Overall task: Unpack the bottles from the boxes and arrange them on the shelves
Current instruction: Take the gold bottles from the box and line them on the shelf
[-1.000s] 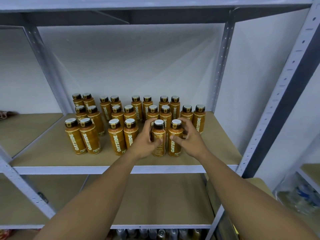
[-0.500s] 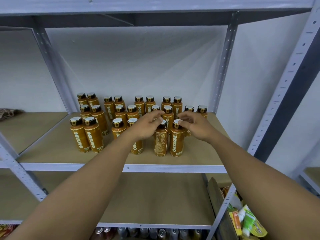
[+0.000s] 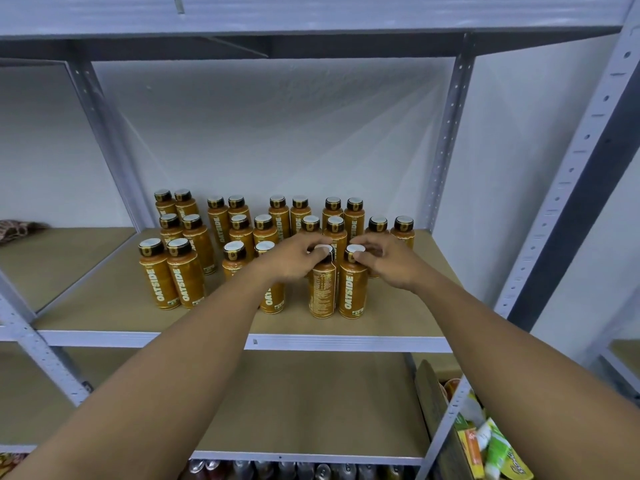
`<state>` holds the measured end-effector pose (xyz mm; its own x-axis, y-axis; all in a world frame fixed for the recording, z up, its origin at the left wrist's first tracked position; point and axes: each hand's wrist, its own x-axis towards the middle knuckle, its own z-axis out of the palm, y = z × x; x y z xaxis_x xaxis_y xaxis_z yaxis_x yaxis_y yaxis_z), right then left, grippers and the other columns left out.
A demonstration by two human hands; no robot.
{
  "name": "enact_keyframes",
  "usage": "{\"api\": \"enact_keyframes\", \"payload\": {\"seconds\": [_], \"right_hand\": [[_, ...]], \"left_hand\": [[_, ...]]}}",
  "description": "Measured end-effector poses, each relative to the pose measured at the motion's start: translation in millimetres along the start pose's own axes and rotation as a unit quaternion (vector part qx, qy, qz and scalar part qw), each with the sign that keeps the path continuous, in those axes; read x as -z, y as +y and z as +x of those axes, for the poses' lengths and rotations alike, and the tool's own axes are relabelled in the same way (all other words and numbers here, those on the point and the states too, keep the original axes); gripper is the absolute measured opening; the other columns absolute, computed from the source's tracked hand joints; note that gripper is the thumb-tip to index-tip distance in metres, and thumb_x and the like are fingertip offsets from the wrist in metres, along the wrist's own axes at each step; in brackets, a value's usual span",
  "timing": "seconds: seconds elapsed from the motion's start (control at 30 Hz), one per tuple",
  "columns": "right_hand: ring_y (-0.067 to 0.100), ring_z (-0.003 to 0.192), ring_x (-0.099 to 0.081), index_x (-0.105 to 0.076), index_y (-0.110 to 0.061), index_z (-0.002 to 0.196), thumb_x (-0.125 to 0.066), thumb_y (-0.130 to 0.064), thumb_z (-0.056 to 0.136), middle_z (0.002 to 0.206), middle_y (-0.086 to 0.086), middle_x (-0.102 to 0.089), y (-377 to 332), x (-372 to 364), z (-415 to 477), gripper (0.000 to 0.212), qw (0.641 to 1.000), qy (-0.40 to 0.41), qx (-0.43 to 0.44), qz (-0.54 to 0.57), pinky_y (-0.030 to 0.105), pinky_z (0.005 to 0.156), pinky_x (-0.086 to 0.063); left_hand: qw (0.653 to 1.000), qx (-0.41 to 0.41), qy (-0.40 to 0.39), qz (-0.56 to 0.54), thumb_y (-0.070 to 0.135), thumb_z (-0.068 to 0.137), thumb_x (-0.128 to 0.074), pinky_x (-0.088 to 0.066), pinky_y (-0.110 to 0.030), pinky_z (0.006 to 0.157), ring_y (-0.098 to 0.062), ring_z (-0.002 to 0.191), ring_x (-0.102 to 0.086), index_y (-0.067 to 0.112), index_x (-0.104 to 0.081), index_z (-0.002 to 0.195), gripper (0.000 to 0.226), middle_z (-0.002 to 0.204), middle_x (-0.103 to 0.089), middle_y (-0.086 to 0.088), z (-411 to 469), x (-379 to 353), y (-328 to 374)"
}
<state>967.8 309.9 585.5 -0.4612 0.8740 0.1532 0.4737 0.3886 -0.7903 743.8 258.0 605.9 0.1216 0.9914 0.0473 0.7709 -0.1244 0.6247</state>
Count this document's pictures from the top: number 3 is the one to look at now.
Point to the person's right hand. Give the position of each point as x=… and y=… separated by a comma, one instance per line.
x=395, y=263

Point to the person's left hand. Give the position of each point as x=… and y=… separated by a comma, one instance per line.
x=285, y=260

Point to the orange bottle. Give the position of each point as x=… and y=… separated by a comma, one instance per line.
x=322, y=295
x=353, y=295

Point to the group of orange Oatside bottles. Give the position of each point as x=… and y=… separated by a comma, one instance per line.
x=170, y=275

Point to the white metal shelving rack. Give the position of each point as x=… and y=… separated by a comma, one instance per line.
x=150, y=295

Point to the person's left forearm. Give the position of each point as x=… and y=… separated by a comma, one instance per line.
x=140, y=395

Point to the person's right forearm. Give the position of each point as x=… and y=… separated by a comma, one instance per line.
x=530, y=385

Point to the plain brown carton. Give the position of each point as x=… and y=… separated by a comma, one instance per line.
x=432, y=405

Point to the orange snack packet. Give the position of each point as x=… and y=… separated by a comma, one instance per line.
x=470, y=450

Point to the row of silver cans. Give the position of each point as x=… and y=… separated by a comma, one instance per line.
x=300, y=471

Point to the green yellow snack packet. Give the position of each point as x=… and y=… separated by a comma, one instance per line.
x=505, y=455

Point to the striped red cloth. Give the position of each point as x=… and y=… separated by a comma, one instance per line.
x=18, y=232

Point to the red yellow snack packet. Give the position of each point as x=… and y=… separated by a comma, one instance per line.
x=10, y=463

